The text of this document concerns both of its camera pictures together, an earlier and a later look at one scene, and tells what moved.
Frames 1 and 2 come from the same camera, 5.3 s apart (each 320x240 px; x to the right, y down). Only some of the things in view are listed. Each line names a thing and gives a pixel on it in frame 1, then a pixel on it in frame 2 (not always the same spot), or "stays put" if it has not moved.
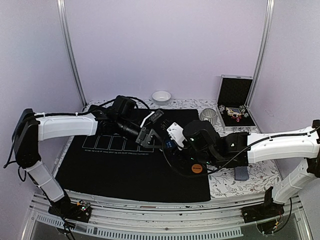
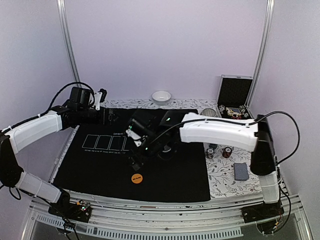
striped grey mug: [210, 115] stays put
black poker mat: [150, 168] stays put
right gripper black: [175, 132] to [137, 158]
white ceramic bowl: [161, 98] stays put
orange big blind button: [196, 168] to [136, 178]
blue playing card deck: [241, 173] stays put
